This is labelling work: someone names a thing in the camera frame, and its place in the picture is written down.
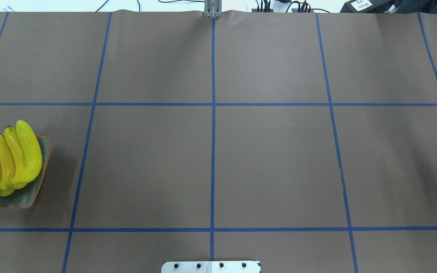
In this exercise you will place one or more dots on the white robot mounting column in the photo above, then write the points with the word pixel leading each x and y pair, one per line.
pixel 225 266

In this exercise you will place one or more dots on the yellow banana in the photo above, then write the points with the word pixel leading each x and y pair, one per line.
pixel 8 167
pixel 18 154
pixel 33 157

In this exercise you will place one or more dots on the aluminium frame post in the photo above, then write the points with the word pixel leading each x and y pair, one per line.
pixel 213 9

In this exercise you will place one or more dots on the grey square plate orange rim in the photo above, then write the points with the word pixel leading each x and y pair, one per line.
pixel 24 198

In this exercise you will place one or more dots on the black box with white label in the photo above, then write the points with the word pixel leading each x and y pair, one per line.
pixel 368 6

